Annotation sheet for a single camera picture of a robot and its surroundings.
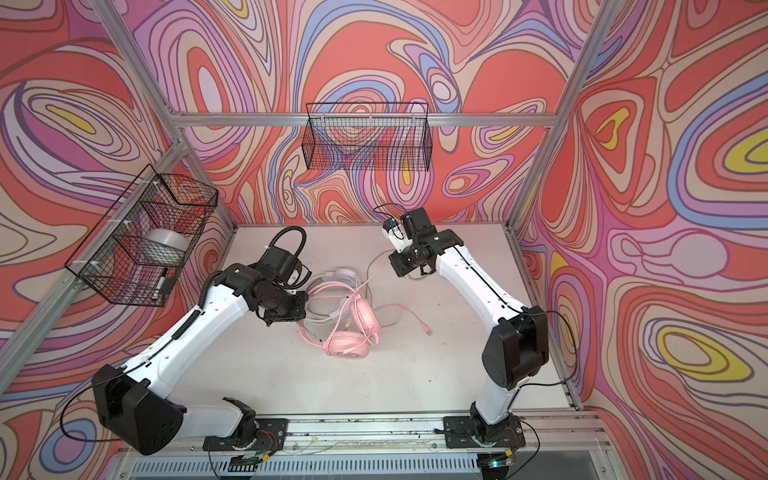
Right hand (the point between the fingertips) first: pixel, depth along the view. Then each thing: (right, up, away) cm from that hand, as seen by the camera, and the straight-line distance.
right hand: (402, 266), depth 85 cm
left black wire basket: (-68, +4, -11) cm, 69 cm away
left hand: (-25, -12, -7) cm, 28 cm away
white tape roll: (-57, +5, -14) cm, 59 cm away
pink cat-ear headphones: (-13, -17, -19) cm, 29 cm away
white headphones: (-23, -4, +13) cm, 27 cm away
